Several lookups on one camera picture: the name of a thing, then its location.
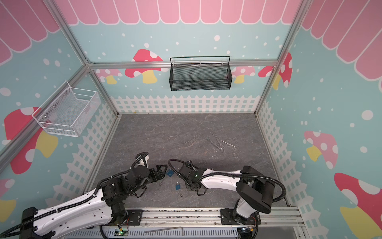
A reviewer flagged large blue padlock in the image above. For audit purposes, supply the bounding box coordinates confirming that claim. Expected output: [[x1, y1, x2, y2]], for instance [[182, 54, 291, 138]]
[[166, 169, 175, 177]]

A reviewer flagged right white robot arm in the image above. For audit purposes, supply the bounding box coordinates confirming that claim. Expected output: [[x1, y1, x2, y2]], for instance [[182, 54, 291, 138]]
[[168, 159, 287, 225]]

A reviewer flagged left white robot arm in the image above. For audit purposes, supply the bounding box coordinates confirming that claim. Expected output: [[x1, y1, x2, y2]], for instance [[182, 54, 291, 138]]
[[1, 165, 166, 239]]

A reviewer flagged large hex key front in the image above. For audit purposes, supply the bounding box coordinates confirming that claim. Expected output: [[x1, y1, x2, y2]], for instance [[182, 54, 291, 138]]
[[144, 227, 185, 237]]

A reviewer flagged long silver wrench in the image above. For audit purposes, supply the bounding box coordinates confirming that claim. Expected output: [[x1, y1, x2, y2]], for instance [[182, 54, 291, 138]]
[[207, 137, 224, 152]]

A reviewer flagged short silver wrench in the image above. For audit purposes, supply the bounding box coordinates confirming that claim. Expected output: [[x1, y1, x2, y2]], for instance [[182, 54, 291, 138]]
[[213, 132, 224, 151]]

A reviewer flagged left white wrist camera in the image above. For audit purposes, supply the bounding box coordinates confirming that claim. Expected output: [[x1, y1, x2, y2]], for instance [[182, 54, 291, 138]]
[[136, 152, 149, 167]]

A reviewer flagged white wire wall basket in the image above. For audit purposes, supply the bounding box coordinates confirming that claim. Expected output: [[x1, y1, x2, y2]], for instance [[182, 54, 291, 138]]
[[32, 82, 101, 137]]

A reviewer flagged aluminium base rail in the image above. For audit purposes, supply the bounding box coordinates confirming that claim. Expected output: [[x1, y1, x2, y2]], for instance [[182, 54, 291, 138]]
[[59, 207, 305, 239]]

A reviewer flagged black mesh wall basket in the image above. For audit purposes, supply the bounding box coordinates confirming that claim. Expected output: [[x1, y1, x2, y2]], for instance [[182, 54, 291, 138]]
[[169, 56, 233, 91]]

